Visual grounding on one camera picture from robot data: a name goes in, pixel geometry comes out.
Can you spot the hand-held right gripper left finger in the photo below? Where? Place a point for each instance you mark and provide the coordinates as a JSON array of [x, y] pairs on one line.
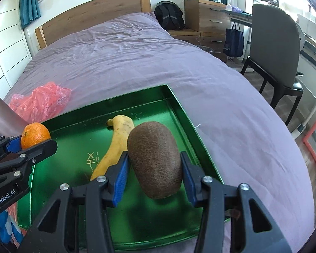
[[121, 181]]

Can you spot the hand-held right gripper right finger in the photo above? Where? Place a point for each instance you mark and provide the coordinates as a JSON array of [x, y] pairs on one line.
[[187, 179]]

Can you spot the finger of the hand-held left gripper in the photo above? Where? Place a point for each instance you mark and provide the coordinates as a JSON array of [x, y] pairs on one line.
[[13, 144], [42, 150]]

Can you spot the orange mandarin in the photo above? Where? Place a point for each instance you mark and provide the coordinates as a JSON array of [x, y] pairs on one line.
[[35, 134]]

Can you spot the green metal tray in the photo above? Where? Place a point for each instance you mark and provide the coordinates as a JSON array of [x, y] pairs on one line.
[[76, 139]]

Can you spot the brown kiwi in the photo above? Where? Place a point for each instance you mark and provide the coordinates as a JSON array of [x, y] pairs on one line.
[[155, 160]]

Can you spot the copper black electric kettle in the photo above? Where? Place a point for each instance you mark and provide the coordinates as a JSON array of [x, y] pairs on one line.
[[2, 116]]

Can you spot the blue cloth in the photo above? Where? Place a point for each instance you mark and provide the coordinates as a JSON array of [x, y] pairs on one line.
[[2, 229]]

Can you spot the yellow banana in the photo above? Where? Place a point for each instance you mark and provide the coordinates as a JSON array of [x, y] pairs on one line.
[[118, 137]]

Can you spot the pink plastic bag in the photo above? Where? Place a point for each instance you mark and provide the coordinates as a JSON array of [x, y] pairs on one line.
[[42, 102]]

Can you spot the white wardrobe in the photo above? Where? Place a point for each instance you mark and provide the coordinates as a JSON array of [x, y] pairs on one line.
[[5, 44]]

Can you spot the mesh wastebasket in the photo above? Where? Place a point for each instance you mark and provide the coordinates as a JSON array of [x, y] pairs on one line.
[[205, 49]]

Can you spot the low wooden drawer unit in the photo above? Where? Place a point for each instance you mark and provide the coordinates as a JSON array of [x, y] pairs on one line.
[[194, 38]]

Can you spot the navy tote bag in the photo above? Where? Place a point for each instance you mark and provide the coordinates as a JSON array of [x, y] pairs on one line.
[[233, 42]]

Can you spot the wooden bed headboard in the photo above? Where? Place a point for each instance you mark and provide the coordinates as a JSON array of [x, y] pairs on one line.
[[94, 13]]

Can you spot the grey chair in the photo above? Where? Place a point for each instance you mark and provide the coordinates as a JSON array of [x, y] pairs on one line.
[[273, 44]]

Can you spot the black backpack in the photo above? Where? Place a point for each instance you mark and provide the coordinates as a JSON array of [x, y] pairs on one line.
[[168, 15]]

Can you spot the wooden dresser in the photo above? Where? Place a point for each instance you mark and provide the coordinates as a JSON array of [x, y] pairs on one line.
[[205, 15]]

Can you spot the grey desk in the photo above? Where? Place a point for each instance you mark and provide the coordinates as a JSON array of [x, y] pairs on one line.
[[239, 18]]

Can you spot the orange frame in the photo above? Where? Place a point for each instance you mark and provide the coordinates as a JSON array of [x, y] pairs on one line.
[[309, 145]]

